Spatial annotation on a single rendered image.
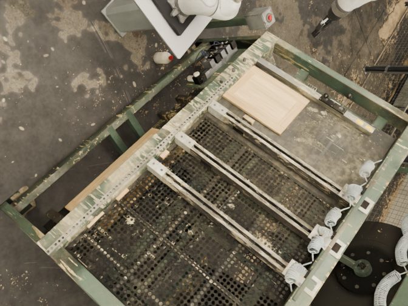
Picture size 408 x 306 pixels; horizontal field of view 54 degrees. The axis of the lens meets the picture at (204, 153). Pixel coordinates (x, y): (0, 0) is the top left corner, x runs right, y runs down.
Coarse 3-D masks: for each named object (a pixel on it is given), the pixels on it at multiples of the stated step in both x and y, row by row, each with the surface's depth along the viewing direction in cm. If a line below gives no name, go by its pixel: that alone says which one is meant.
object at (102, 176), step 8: (152, 128) 322; (144, 136) 318; (136, 144) 313; (128, 152) 308; (120, 160) 304; (112, 168) 300; (104, 176) 296; (152, 176) 268; (96, 184) 292; (144, 184) 265; (80, 192) 292; (88, 192) 288; (72, 200) 288; (80, 200) 284; (128, 200) 258; (72, 208) 280
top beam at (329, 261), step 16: (400, 144) 258; (384, 160) 252; (400, 160) 252; (384, 176) 246; (352, 208) 234; (352, 224) 229; (320, 256) 219; (320, 272) 214; (288, 304) 205; (304, 304) 206
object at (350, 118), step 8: (256, 64) 299; (264, 64) 294; (272, 64) 295; (272, 72) 293; (280, 72) 292; (288, 80) 288; (296, 80) 289; (296, 88) 288; (304, 88) 285; (312, 96) 283; (320, 96) 282; (320, 104) 283; (336, 112) 278; (352, 120) 273; (360, 120) 274; (360, 128) 273
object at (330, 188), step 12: (216, 108) 268; (228, 120) 266; (240, 120) 265; (240, 132) 266; (252, 132) 260; (264, 144) 257; (276, 144) 257; (276, 156) 257; (288, 156) 255; (300, 168) 249; (312, 168) 249; (312, 180) 249; (324, 180) 247; (324, 192) 249; (336, 192) 242; (360, 192) 238; (372, 204) 235
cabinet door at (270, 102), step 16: (240, 80) 289; (256, 80) 290; (272, 80) 290; (224, 96) 281; (240, 96) 282; (256, 96) 282; (272, 96) 283; (288, 96) 284; (256, 112) 275; (272, 112) 276; (288, 112) 276; (272, 128) 269
